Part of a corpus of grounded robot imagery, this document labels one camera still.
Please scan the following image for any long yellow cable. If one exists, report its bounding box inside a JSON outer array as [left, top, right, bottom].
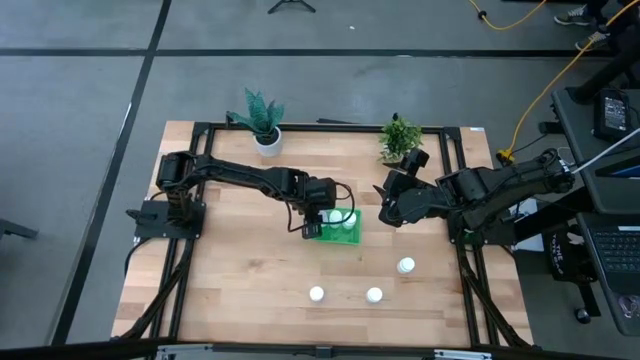
[[495, 0, 640, 166]]

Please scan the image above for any leafy green plant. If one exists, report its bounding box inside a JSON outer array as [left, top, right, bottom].
[[378, 113, 425, 164]]

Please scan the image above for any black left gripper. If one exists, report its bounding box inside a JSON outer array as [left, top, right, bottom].
[[298, 176, 339, 225]]

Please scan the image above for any black crossbar with silver brackets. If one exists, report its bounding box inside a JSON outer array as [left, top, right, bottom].
[[0, 338, 640, 360]]

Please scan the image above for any white round plant pot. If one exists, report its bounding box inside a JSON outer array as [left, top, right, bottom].
[[253, 127, 283, 158]]

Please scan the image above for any black aluminium table frame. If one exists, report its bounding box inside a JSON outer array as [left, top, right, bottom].
[[112, 119, 534, 351]]

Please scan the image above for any white cable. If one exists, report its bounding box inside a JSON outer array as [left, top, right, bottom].
[[572, 127, 640, 174]]

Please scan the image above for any black furniture foot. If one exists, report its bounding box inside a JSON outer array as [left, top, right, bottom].
[[0, 218, 40, 242]]

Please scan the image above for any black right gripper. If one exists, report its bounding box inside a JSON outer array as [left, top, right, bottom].
[[372, 169, 444, 229]]

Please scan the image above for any black bag with white print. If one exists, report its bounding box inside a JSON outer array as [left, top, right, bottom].
[[542, 224, 604, 324]]

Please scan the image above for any green plastic basket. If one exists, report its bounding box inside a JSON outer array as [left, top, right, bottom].
[[313, 206, 363, 247]]

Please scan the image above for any short yellow cable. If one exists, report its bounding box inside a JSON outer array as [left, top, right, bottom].
[[467, 0, 549, 32]]

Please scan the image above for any dark grey desk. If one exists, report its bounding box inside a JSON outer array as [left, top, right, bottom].
[[551, 85, 640, 216]]

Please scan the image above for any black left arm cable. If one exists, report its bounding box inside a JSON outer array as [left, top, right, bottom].
[[285, 181, 357, 235]]

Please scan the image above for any green snake plant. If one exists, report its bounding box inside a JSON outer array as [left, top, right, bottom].
[[225, 87, 286, 146]]

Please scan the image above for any black power brick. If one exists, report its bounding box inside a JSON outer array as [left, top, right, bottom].
[[593, 88, 632, 142]]

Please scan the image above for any person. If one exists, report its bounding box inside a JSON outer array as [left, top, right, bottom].
[[553, 0, 640, 52]]

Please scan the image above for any black laptop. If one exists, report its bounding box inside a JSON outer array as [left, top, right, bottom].
[[579, 219, 640, 337]]

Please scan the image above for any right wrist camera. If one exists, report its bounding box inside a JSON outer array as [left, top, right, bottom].
[[398, 147, 431, 177]]

